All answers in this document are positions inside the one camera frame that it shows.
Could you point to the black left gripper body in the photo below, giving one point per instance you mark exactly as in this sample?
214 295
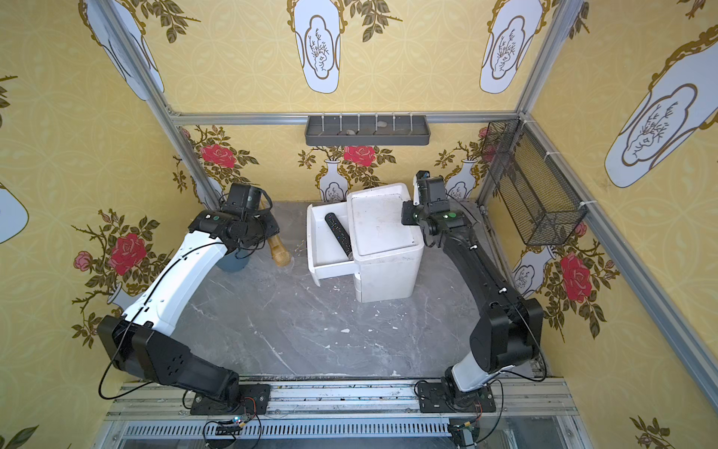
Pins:
261 235

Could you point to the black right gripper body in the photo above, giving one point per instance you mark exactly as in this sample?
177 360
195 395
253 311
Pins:
415 213

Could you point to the wooden rolling pin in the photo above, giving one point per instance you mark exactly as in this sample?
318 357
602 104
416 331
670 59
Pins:
280 255

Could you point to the white top drawer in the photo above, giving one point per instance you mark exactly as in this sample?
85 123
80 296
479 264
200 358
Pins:
326 259

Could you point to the black microphone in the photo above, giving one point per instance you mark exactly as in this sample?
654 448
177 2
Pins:
341 235

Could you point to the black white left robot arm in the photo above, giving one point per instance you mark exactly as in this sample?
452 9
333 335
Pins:
140 342

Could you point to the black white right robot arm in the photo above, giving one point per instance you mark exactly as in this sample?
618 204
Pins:
508 332

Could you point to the white plastic drawer cabinet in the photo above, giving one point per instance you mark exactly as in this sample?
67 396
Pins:
386 253

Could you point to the green potted plant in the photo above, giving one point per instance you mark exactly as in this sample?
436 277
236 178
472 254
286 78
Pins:
234 262

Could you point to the black wire mesh basket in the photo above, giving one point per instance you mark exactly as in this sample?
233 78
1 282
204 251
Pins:
544 207

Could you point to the grey wall shelf tray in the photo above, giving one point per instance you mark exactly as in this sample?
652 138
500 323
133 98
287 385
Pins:
367 129

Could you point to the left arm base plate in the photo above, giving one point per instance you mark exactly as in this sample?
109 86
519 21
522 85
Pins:
245 399

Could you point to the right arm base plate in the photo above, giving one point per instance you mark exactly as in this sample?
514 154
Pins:
457 397

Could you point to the aluminium front rail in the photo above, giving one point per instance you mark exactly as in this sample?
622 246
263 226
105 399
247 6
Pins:
512 413

